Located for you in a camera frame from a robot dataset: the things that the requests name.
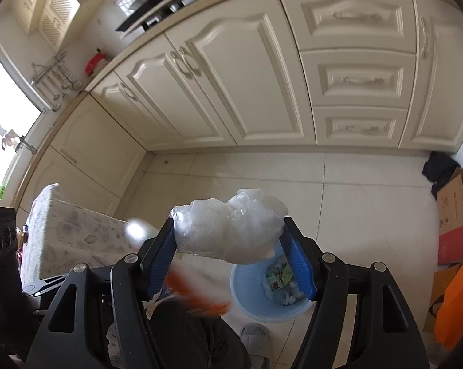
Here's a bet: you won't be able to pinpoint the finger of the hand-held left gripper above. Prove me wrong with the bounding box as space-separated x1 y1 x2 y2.
22 275 73 297

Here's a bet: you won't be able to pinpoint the dark cloth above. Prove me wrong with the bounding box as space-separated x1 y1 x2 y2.
422 152 460 200

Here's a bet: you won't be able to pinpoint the white plastic bag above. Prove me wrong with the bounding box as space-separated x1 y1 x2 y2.
169 188 289 265

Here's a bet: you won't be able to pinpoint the cardboard box with red print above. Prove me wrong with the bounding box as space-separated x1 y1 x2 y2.
437 167 463 266

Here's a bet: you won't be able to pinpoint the plain cardboard box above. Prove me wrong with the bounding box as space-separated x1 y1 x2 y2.
423 263 463 333

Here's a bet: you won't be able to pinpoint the grey slipper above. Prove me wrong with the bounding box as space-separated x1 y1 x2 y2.
240 323 272 369

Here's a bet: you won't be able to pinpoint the wall rack of steel ladles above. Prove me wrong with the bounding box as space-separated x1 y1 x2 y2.
31 51 82 112

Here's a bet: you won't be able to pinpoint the black gas stove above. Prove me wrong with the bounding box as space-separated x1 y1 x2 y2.
115 0 255 33

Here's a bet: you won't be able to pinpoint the blue plastic trash bin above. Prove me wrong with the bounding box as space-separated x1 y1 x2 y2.
230 240 314 323

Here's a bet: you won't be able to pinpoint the cream kitchen base cabinets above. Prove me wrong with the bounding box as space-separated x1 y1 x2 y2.
14 0 463 216

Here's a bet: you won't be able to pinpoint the cream lattice wall cabinet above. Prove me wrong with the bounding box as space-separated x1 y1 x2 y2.
12 0 81 50

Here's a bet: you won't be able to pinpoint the orange white snack bag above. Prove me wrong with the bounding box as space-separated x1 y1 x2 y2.
156 273 232 316

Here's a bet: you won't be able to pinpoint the kitchen window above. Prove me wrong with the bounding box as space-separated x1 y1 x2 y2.
0 42 44 185

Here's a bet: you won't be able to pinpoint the green snack packet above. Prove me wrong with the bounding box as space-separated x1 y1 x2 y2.
265 257 295 291

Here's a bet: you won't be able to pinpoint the person's dark trouser leg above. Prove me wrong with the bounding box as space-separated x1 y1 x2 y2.
149 300 252 369

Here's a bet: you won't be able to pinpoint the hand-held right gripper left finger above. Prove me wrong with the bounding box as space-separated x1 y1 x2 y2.
26 218 177 369

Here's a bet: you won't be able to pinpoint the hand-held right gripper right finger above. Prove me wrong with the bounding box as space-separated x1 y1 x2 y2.
281 217 432 369

